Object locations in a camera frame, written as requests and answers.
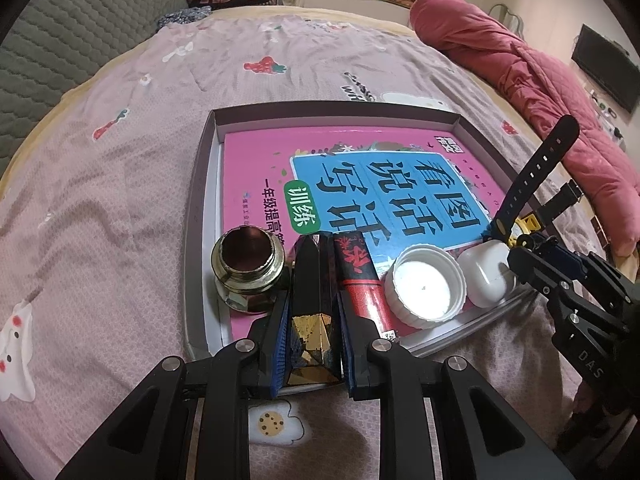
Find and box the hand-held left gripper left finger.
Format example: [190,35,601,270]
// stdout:
[55,290,292,480]

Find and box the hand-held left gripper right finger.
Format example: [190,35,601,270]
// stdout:
[336,290,576,480]

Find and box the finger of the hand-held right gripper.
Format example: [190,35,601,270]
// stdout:
[520,232,640,306]
[507,247,631,336]

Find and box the black and gold faceted box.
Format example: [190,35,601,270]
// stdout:
[287,232,346,388]

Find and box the white earbuds case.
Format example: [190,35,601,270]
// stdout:
[457,240,517,308]

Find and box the red lighter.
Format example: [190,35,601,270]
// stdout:
[332,231,399,345]

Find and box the metal threaded fitting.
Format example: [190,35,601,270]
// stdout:
[210,226,291,316]

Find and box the white bottle cap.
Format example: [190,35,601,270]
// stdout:
[382,243,468,330]

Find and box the black and yellow watch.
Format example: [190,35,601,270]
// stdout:
[481,114,585,261]

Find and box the grey cardboard box tray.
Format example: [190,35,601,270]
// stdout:
[182,101,538,361]

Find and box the pink book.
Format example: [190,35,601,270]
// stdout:
[223,127,496,341]

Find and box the black television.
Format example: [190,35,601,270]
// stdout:
[571,24,640,113]

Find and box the pink quilt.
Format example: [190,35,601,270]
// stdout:
[409,0,640,256]

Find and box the purple printed bedsheet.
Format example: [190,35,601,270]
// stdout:
[0,7,601,480]

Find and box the dark patterned cloth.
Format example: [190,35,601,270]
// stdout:
[157,5,213,28]

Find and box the grey quilted headboard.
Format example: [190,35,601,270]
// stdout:
[0,0,188,171]

